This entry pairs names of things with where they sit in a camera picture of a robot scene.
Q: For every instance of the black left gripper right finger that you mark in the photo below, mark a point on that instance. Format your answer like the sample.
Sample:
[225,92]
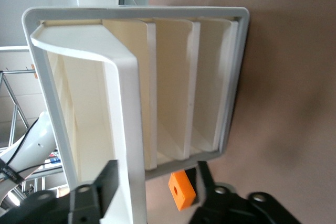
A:
[210,197]

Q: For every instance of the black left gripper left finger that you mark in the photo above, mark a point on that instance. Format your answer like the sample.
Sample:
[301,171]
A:
[105,182]

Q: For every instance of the cream drawer with curved lip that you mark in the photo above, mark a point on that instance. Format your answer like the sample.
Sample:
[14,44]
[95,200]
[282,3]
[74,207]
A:
[126,103]

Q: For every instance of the cream plastic drawer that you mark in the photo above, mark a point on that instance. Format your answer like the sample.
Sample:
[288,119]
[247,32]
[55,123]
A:
[210,77]
[170,77]
[151,90]

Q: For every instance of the white drawer cabinet housing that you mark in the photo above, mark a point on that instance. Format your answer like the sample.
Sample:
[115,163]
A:
[131,11]

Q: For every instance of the orange button enclosure box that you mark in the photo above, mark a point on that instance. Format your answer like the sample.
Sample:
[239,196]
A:
[183,195]

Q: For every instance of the aluminium frame profile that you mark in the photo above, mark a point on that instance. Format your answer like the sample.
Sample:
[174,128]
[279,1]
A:
[14,108]

